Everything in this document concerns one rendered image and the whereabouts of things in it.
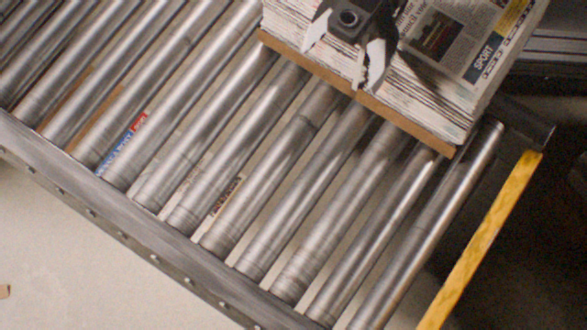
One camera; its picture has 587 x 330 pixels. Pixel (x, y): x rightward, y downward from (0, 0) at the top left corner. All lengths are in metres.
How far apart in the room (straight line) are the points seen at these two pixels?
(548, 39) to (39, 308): 1.44
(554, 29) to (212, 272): 1.28
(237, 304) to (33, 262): 1.00
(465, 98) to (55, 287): 1.28
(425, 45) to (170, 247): 0.49
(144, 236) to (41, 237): 0.92
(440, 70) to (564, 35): 1.10
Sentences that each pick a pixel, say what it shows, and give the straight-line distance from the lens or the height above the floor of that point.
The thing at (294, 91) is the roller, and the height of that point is 0.79.
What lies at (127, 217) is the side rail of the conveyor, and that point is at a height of 0.80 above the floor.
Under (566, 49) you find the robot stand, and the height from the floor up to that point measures 0.23.
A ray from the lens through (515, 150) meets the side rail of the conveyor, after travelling 1.50.
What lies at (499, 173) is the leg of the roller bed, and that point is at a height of 0.63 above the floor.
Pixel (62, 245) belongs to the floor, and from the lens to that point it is 2.21.
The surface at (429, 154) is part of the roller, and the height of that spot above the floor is 0.80.
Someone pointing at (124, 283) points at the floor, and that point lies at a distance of 2.15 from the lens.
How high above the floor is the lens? 2.06
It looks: 68 degrees down
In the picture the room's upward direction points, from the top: 6 degrees clockwise
